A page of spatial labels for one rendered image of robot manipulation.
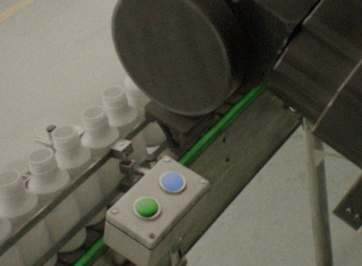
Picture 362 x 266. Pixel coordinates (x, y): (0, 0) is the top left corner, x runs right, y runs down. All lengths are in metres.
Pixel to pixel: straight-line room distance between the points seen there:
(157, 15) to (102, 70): 3.35
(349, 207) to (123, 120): 0.84
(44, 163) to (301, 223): 1.66
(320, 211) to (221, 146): 0.64
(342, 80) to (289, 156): 2.57
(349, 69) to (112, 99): 0.85
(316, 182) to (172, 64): 1.53
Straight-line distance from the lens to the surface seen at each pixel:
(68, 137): 1.14
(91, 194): 1.19
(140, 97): 1.24
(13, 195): 1.09
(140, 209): 1.05
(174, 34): 0.40
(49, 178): 1.12
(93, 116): 1.20
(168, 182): 1.08
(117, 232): 1.06
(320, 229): 2.03
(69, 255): 1.19
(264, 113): 1.52
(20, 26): 4.39
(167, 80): 0.42
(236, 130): 1.44
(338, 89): 0.38
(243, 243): 2.61
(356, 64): 0.38
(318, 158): 1.77
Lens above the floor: 1.77
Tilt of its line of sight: 34 degrees down
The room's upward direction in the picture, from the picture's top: 11 degrees counter-clockwise
